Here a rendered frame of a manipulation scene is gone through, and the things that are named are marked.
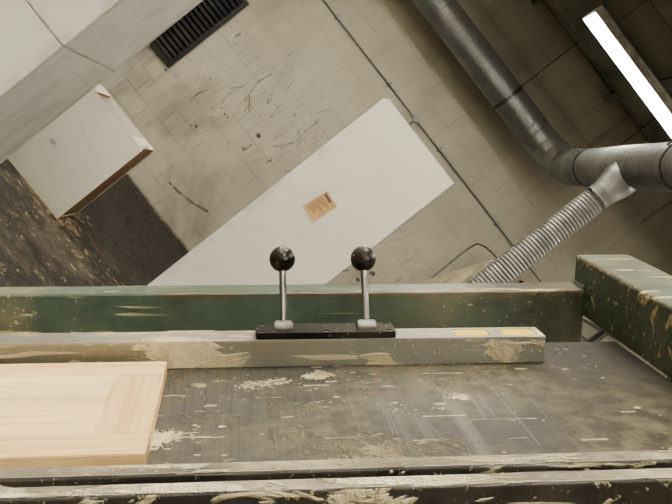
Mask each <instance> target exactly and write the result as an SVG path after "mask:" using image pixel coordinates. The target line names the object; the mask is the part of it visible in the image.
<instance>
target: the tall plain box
mask: <svg viewBox="0 0 672 504"><path fill-rule="evenodd" d="M202 1H203V0H0V164H1V163H2V162H3V161H4V160H6V159H7V158H8V157H9V156H11V155H12V154H13V153H14V152H16V151H17V150H18V149H19V148H20V147H22V146H23V145H24V144H25V143H27V142H28V141H29V140H30V139H32V138H33V137H34V136H35V135H37V134H38V133H39V132H40V131H42V130H43V129H44V128H45V127H46V126H48V125H49V124H50V123H51V122H53V121H54V120H55V119H56V118H58V117H59V116H60V115H61V114H63V113H64V112H65V111H66V110H68V109H69V108H70V107H71V106H72V105H74V104H75V103H76V102H77V101H79V100H80V99H81V98H82V97H84V96H85V95H86V94H87V93H89V92H90V91H91V90H92V89H94V88H95V87H96V86H97V85H98V84H100V83H101V82H102V81H103V80H105V79H106V78H107V77H108V76H110V75H111V74H112V73H113V72H114V71H113V70H115V71H116V70H118V69H119V68H120V67H121V66H123V65H124V64H125V63H126V62H128V61H129V60H130V59H131V58H133V57H134V56H135V55H136V54H137V53H139V52H140V51H141V50H142V49H144V48H145V47H146V46H147V45H149V44H150V43H151V42H152V41H154V40H155V39H156V38H157V37H158V36H160V35H161V34H162V33H163V32H165V31H166V30H167V29H168V28H170V27H171V26H172V25H173V24H175V23H176V22H177V21H178V20H180V19H181V18H182V17H183V16H184V15H186V14H187V13H188V12H189V11H191V10H192V9H193V8H194V7H196V6H197V5H198V4H199V3H201V2H202ZM112 69H113V70H112Z"/></svg>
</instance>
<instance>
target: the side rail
mask: <svg viewBox="0 0 672 504"><path fill-rule="evenodd" d="M583 293H585V292H584V289H581V288H580V287H578V286H577V285H575V284H574V283H572V282H563V283H434V284H368V298H369V318H370V319H374V320H375V321H376V322H390V323H391V324H392V325H393V327H394V329H412V328H489V327H536V328H537V329H538V330H539V331H540V332H541V333H542V334H544V335H545V336H546V339H545V343H548V342H581V335H582V321H583V313H582V298H583ZM286 299H287V320H291V322H293V323H357V321H358V320H359V319H363V314H362V293H361V284H306V285H286ZM276 320H280V294H279V285H177V286H49V287H0V334H26V333H103V332H167V331H187V330H214V331H256V324H274V322H276Z"/></svg>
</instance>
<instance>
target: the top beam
mask: <svg viewBox="0 0 672 504"><path fill-rule="evenodd" d="M575 281H577V282H579V283H580V284H582V285H584V286H585V289H584V292H585V293H586V308H585V313H583V316H585V317H586V318H588V319H589V320H590V321H592V322H593V323H595V324H596V325H597V326H599V327H600V328H601V329H603V330H604V331H606V332H607V333H608V334H610V335H611V336H613V337H614V338H615V339H617V340H618V341H620V342H621V343H622V344H624V345H625V346H626V347H628V348H629V349H631V350H632V351H633V352H635V353H636V354H638V355H639V356H640V357H642V358H643V359H644V360H646V361H647V362H649V363H650V364H651V365H653V366H654V367H656V368H657V369H658V370H660V371H661V372H663V373H664V374H665V375H667V376H668V377H669V378H671V379H672V276H671V275H669V274H667V273H665V272H663V271H661V270H659V269H657V268H655V267H652V266H650V265H648V264H646V263H644V262H642V261H640V260H638V259H636V258H634V257H632V256H630V255H578V256H577V257H576V268H575Z"/></svg>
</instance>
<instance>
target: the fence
mask: <svg viewBox="0 0 672 504"><path fill-rule="evenodd" d="M499 329H531V330H532V331H533V332H534V333H535V334H526V335H503V334H502V333H501V332H500V331H499ZM395 330H396V337H395V338H344V339H273V340H257V339H256V331H180V332H103V333H26V334H0V364H32V363H93V362H155V361H166V362H167V369H169V368H228V367H286V366H345V365H403V364H462V363H520V362H544V355H545V339H546V336H545V335H544V334H542V333H541V332H540V331H539V330H538V329H537V328H536V327H489V328H412V329H395ZM452 330H485V331H486V332H487V333H488V334H489V335H456V334H455V333H454V332H453V331H452Z"/></svg>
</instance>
